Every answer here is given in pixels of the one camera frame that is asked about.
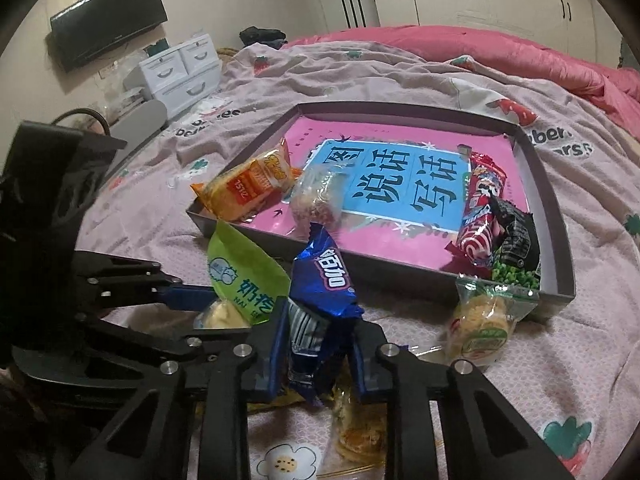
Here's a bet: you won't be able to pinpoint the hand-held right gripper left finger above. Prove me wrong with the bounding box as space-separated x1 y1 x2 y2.
65 296 293 480

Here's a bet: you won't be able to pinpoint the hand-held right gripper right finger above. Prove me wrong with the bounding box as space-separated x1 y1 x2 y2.
345 317 576 480

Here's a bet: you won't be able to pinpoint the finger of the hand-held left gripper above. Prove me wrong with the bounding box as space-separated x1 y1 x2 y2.
75 250 222 316
14 321 262 387

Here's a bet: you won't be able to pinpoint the green cake packet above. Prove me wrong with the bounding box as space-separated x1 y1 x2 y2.
192 219 291 331

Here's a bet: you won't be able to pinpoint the blue cookie packet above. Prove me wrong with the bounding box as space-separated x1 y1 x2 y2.
287 222 366 408

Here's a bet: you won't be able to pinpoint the clear cracker packet green label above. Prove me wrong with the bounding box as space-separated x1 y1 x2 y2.
445 275 541 368

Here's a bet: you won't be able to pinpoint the orange snack packet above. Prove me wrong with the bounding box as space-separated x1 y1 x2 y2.
190 140 303 223

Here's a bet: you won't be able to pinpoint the clear pink snack packet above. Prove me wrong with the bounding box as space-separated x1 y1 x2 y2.
290 165 346 241

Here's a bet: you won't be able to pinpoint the red cartoon snack packet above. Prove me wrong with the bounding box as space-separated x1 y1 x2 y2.
445 145 508 267

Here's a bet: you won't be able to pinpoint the black green pea packet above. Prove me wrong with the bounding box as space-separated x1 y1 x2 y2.
487 195 543 291

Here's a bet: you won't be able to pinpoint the dark grey shallow box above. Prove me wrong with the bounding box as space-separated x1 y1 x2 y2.
186 101 577 317

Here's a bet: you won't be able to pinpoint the clear plastic bag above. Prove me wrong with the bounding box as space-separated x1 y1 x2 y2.
97 82 151 126

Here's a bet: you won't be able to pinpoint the white drawer cabinet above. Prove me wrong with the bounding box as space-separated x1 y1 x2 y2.
137 35 223 120

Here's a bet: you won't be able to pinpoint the pink book blue label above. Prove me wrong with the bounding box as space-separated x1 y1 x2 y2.
240 115 521 273

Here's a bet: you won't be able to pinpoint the dark clothes pile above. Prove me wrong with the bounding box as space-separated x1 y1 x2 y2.
239 26 288 47

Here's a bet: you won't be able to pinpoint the pink quilt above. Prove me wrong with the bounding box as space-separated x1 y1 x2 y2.
280 24 640 141

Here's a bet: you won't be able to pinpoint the black wall television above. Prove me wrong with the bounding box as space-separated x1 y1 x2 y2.
49 0 169 73

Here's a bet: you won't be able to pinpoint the black hanging straps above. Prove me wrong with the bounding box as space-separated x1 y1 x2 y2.
340 0 373 28

